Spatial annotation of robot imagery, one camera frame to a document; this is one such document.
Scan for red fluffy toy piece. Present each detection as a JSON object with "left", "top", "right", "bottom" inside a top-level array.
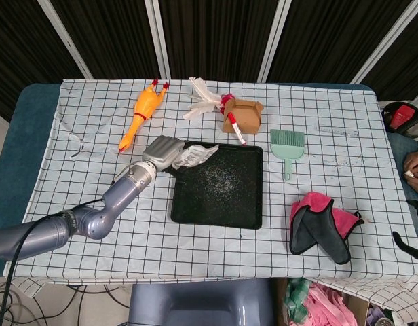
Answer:
[{"left": 219, "top": 94, "right": 235, "bottom": 115}]

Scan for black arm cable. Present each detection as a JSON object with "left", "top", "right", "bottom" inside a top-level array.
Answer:
[{"left": 0, "top": 199, "right": 105, "bottom": 326}]

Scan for cardboard box with cloths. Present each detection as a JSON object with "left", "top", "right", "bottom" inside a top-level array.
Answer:
[{"left": 276, "top": 277, "right": 370, "bottom": 326}]

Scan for clear plastic ruler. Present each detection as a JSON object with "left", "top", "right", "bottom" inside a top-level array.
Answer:
[{"left": 313, "top": 126, "right": 360, "bottom": 137}]

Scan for bystander bare hand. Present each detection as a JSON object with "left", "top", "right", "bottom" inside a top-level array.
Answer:
[{"left": 402, "top": 143, "right": 418, "bottom": 196}]

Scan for white feather toy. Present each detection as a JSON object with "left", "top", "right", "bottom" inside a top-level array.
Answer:
[{"left": 182, "top": 76, "right": 224, "bottom": 121}]

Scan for red black device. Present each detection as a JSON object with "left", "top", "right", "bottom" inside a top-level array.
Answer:
[{"left": 381, "top": 100, "right": 418, "bottom": 139}]

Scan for black floor cables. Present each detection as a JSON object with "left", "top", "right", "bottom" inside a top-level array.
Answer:
[{"left": 0, "top": 280, "right": 132, "bottom": 326}]

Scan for white paper packet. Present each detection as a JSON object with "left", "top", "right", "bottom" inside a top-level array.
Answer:
[{"left": 171, "top": 143, "right": 221, "bottom": 170}]

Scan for brown cardboard gable box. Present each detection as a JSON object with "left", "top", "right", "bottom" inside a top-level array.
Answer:
[{"left": 222, "top": 98, "right": 265, "bottom": 136}]

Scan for red white marker pen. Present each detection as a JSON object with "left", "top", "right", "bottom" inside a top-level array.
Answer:
[{"left": 227, "top": 111, "right": 248, "bottom": 147}]

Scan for black baking tray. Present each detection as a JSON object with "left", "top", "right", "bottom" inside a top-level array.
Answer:
[{"left": 170, "top": 139, "right": 265, "bottom": 230}]

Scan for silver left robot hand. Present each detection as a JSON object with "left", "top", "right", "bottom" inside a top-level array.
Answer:
[{"left": 141, "top": 134, "right": 187, "bottom": 171}]

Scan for white aluminium partition post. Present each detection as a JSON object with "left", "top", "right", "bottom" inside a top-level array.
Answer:
[
  {"left": 37, "top": 0, "right": 93, "bottom": 80},
  {"left": 144, "top": 0, "right": 172, "bottom": 80},
  {"left": 256, "top": 0, "right": 293, "bottom": 83},
  {"left": 350, "top": 0, "right": 418, "bottom": 84}
]

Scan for blue-grey robot torso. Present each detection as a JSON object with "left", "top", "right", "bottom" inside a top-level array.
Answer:
[{"left": 127, "top": 278, "right": 276, "bottom": 326}]

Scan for pink grey folded cloth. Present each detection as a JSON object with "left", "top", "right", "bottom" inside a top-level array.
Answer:
[{"left": 288, "top": 191, "right": 365, "bottom": 266}]

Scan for green mini hand brush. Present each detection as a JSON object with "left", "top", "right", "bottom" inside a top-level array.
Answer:
[{"left": 269, "top": 128, "right": 306, "bottom": 182}]

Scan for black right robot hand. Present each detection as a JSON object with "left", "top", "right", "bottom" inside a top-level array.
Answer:
[{"left": 392, "top": 199, "right": 418, "bottom": 270}]

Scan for yellow rubber chicken toy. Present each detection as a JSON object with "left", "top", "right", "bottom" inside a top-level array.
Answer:
[{"left": 118, "top": 78, "right": 171, "bottom": 155}]

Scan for white black checkered tablecloth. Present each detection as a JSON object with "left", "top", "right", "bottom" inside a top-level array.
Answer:
[{"left": 3, "top": 78, "right": 418, "bottom": 319}]

